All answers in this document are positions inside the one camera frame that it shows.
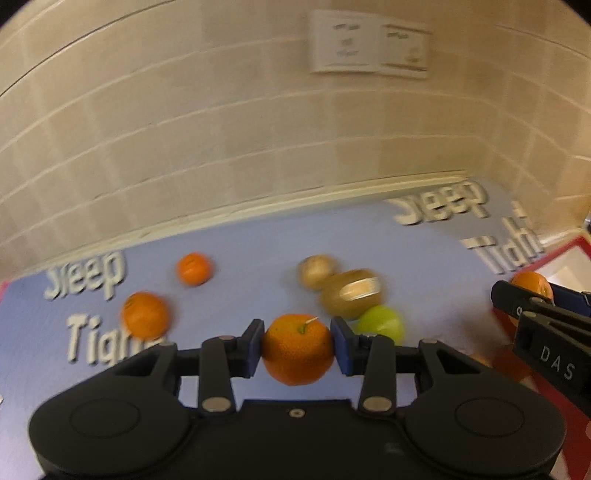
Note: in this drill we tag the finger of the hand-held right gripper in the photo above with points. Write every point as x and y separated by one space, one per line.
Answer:
512 297
575 300

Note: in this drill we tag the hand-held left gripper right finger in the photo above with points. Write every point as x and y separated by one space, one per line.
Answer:
341 348

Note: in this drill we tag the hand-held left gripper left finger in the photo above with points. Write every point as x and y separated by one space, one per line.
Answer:
253 348

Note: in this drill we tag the red cardboard box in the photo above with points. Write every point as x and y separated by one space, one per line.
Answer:
561 263

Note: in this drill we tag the large orange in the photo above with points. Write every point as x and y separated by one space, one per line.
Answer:
298 350

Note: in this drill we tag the green apple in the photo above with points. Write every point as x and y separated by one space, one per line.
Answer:
383 323

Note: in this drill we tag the kiwi with label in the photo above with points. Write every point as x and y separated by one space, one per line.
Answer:
351 295

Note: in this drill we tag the small brown kiwi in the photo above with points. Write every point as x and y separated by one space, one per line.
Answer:
315 271

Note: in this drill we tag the medium orange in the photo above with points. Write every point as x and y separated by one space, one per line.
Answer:
145 314

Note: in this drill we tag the blue printed mat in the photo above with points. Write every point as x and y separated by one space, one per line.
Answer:
258 249

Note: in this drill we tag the white wall socket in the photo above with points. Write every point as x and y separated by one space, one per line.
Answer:
404 50
344 41

